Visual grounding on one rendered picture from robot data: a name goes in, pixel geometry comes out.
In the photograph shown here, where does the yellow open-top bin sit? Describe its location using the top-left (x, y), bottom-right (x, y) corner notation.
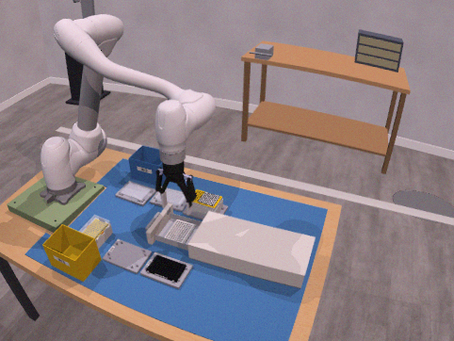
top-left (42, 224), bottom-right (102, 282)

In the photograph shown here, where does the blue box with label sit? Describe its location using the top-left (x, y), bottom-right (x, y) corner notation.
top-left (128, 145), bottom-right (163, 185)

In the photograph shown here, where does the blue bench mat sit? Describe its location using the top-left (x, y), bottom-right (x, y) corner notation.
top-left (25, 158), bottom-right (328, 341)

